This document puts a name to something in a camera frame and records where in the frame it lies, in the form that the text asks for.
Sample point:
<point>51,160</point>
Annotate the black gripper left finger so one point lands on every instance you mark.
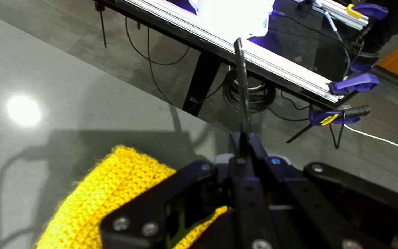
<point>152,202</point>

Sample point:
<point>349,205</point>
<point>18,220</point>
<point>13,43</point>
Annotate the yellow crochet cloth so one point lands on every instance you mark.
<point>110,194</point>

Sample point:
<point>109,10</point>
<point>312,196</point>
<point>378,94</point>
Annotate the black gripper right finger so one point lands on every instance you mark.
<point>345,194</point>

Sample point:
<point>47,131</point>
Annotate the black stand leg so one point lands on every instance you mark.
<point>200,83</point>

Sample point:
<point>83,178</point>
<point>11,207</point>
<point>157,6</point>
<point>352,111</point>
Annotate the purple spring clamp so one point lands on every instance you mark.
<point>369,10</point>
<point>337,116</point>
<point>355,83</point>

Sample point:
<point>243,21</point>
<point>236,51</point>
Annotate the black serving spoon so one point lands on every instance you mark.
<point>242,87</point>

